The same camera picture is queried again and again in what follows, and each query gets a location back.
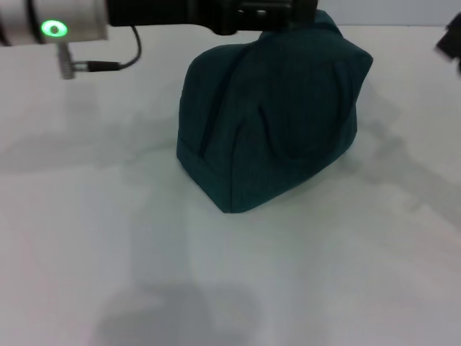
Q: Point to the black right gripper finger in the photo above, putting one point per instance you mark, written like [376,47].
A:
[450,47]

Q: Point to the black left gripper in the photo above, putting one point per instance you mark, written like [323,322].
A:
[209,14]

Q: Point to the dark teal insulated lunch bag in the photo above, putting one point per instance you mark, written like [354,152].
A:
[281,126]

